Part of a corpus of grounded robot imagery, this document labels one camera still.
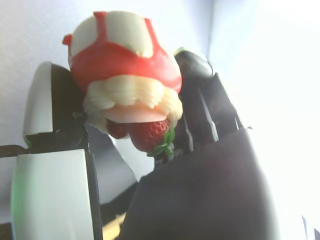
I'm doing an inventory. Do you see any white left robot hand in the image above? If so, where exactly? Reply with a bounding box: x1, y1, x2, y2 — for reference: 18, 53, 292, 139
11, 47, 288, 240

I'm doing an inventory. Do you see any red white strawberry toy cake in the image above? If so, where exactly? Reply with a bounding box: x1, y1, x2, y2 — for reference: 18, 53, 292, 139
62, 9, 183, 157

